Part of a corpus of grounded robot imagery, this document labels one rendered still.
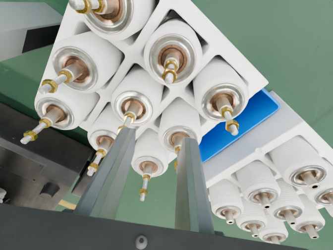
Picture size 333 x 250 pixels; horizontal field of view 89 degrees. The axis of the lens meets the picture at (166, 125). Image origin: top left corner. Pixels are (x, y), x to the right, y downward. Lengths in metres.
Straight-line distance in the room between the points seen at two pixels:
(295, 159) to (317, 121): 0.32
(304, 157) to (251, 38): 0.33
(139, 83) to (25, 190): 0.73
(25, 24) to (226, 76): 0.41
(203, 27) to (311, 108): 0.51
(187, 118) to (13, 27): 0.37
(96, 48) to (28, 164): 0.50
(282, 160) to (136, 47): 0.43
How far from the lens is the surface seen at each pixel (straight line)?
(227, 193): 0.59
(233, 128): 0.26
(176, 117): 0.36
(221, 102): 0.31
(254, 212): 0.67
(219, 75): 0.32
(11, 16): 0.50
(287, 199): 0.63
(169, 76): 0.20
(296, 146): 0.53
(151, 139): 0.44
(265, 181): 0.54
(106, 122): 0.39
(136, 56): 0.37
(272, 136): 0.53
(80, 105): 0.40
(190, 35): 0.29
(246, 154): 0.54
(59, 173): 0.69
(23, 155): 0.70
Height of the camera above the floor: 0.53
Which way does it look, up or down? 54 degrees down
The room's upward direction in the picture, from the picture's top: 173 degrees counter-clockwise
